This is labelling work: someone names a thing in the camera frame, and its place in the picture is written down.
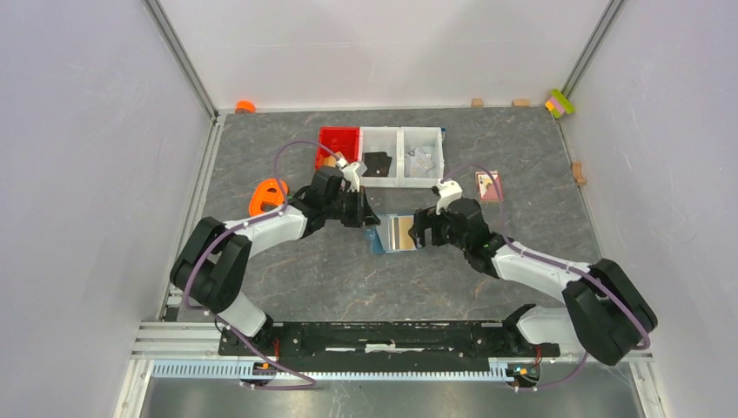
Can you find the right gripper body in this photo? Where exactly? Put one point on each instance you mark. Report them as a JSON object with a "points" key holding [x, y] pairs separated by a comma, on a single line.
{"points": [[441, 232]]}

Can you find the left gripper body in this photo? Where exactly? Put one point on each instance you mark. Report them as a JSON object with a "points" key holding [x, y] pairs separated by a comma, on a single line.
{"points": [[347, 207]]}

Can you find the gold credit card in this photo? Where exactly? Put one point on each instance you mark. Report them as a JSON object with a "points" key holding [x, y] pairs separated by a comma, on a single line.
{"points": [[399, 237]]}

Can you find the blue card holder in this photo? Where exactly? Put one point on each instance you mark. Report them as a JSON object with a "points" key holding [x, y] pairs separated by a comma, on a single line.
{"points": [[378, 235]]}

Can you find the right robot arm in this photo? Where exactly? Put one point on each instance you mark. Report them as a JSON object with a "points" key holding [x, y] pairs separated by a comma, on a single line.
{"points": [[610, 317]]}

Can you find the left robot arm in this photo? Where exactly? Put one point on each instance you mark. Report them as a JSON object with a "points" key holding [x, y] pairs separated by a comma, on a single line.
{"points": [[210, 269]]}

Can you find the gold cards in red bin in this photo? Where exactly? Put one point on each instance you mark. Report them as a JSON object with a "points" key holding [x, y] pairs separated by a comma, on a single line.
{"points": [[336, 160]]}

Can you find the playing card box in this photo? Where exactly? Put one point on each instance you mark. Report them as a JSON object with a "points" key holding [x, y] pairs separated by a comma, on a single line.
{"points": [[489, 186]]}

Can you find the black card in bin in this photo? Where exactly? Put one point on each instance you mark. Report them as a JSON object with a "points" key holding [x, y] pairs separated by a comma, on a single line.
{"points": [[378, 164]]}

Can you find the silver VIP cards in bin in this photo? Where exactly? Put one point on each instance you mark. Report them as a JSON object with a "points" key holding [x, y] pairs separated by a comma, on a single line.
{"points": [[418, 163]]}

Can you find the red plastic bin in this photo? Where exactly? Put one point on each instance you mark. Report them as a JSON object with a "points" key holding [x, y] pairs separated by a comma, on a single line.
{"points": [[344, 140]]}

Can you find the orange plastic loop toy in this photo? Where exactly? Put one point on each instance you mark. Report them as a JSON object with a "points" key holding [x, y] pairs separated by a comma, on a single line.
{"points": [[268, 195]]}

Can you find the white middle plastic bin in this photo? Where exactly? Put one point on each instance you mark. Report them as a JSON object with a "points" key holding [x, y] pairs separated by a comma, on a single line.
{"points": [[381, 139]]}

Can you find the white plastic bin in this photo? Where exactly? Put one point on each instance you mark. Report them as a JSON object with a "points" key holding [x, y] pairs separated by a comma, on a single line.
{"points": [[428, 139], [381, 139]]}

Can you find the white right plastic bin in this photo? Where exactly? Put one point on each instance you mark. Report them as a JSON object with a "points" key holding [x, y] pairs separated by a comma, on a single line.
{"points": [[428, 139]]}

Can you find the orange tape roll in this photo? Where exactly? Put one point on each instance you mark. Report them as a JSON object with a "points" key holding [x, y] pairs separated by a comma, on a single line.
{"points": [[244, 106]]}

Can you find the wooden arch block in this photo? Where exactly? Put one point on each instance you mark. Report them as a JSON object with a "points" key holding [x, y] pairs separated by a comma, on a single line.
{"points": [[578, 174]]}

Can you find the colourful brick stack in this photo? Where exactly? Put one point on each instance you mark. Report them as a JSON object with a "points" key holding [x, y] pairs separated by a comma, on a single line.
{"points": [[558, 105]]}

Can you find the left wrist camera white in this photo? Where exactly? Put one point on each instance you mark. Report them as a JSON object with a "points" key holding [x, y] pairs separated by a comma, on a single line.
{"points": [[352, 173]]}

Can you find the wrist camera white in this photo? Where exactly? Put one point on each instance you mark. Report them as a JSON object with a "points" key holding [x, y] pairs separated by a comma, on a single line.
{"points": [[352, 173], [448, 191]]}

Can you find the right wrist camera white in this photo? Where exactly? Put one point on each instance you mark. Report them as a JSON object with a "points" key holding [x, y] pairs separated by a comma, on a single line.
{"points": [[448, 191]]}

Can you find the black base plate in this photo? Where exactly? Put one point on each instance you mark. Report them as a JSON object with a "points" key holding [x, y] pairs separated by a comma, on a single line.
{"points": [[396, 346]]}

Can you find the blue toothed rail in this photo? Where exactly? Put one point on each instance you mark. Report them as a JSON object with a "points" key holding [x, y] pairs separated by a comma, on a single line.
{"points": [[248, 371]]}

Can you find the aluminium frame post left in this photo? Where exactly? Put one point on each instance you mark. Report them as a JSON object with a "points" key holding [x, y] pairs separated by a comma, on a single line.
{"points": [[177, 49]]}

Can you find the aluminium frame post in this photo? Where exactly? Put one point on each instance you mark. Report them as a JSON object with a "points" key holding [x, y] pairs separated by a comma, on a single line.
{"points": [[592, 45], [177, 49]]}

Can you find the aluminium frame post right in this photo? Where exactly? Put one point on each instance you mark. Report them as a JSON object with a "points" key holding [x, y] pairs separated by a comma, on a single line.
{"points": [[592, 45]]}

